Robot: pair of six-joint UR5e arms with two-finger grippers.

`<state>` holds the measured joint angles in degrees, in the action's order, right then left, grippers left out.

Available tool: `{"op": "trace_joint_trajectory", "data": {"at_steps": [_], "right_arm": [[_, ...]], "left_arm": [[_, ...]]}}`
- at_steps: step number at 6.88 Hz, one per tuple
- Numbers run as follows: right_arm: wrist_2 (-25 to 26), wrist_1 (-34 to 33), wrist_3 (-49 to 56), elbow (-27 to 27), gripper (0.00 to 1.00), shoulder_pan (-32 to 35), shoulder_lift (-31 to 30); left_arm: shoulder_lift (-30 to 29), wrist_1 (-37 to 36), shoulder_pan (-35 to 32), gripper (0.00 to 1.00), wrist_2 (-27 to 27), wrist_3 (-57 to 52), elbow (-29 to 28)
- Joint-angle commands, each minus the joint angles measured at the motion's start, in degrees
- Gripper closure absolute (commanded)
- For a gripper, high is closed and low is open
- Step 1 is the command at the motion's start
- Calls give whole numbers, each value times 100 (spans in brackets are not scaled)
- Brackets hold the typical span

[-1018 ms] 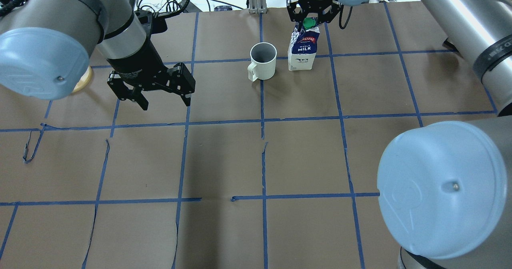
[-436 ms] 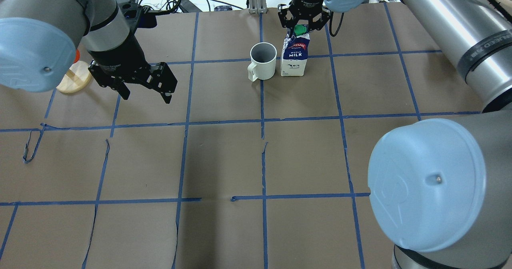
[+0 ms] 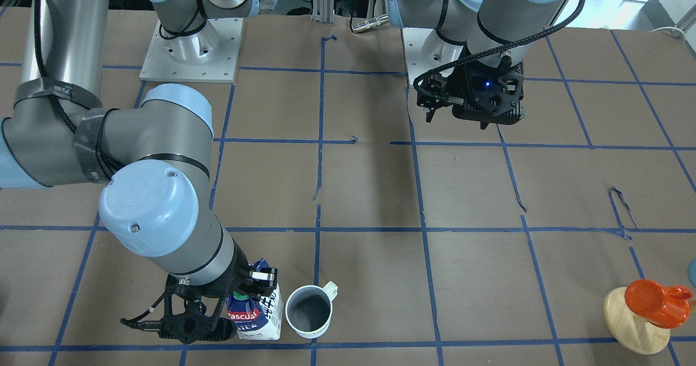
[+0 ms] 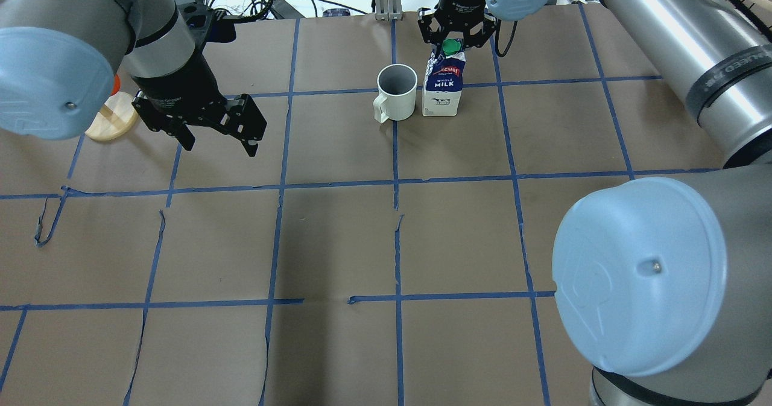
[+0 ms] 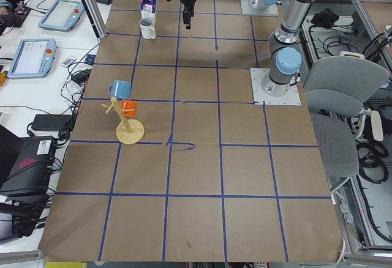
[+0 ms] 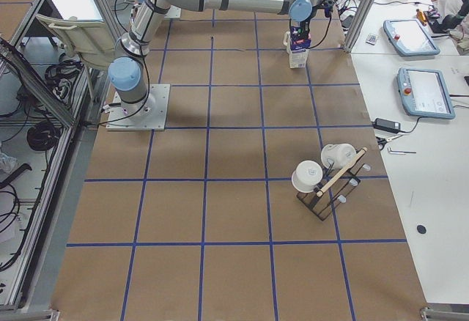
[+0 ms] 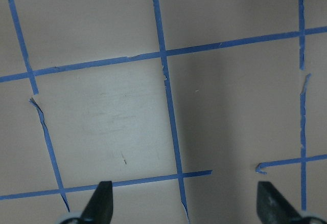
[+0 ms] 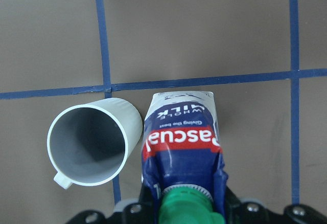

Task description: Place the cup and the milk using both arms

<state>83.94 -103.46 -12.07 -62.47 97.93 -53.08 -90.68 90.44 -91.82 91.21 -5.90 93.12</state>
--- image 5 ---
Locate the aluminium frame post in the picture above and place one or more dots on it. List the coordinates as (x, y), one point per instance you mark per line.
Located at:
(95, 18)

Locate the grey white mug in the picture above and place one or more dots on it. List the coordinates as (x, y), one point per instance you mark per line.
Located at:
(147, 27)

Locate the teach pendant near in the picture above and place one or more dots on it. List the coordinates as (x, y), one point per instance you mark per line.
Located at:
(33, 59)

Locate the small remote control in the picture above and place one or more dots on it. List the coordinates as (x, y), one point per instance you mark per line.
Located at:
(68, 61)

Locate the blue mug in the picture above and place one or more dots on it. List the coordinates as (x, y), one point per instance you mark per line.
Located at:
(120, 89)

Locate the blue white milk carton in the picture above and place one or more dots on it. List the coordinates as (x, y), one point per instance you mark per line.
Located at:
(148, 9)

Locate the teach pendant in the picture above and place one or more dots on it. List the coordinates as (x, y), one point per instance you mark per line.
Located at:
(33, 59)
(62, 16)

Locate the grey office chair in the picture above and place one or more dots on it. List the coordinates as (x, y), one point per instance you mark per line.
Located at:
(340, 85)

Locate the orange mug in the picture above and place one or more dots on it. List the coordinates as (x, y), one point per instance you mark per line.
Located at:
(129, 107)

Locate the teach pendant far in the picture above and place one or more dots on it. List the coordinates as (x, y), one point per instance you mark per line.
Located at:
(62, 16)

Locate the black computer box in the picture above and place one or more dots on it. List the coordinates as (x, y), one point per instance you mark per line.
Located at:
(25, 165)

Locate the black power adapter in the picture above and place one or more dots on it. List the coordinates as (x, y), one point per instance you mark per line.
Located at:
(50, 122)

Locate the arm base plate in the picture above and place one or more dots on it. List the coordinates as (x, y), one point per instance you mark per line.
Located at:
(266, 92)
(258, 8)

